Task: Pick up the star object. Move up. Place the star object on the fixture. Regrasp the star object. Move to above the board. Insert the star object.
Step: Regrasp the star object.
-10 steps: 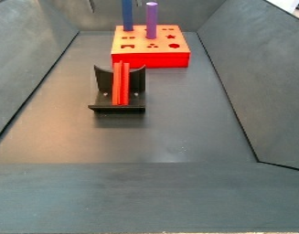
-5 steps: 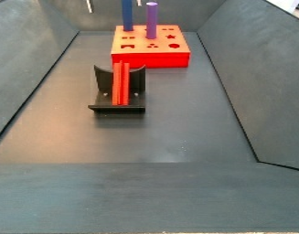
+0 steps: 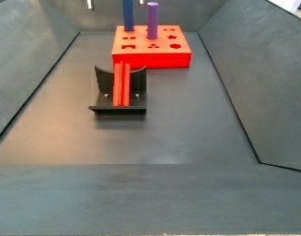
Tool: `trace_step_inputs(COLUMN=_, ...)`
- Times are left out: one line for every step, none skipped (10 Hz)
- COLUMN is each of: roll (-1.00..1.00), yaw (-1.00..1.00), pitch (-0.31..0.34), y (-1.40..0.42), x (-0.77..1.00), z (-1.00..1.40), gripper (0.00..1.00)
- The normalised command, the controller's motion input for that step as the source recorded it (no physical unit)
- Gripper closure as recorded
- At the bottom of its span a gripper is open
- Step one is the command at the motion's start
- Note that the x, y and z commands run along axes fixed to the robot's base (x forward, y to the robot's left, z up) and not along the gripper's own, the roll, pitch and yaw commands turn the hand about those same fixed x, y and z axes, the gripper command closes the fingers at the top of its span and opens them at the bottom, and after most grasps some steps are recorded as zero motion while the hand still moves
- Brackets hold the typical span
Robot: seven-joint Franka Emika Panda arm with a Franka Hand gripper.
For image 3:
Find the red star-shaped peg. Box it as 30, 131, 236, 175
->
113, 62, 130, 107

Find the black curved fixture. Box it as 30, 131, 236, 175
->
88, 62, 146, 113

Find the purple cylinder peg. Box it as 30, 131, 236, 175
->
148, 2, 158, 40

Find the blue square peg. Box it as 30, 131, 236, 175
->
121, 0, 134, 31

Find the red shape-sorter block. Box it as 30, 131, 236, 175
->
112, 25, 192, 68

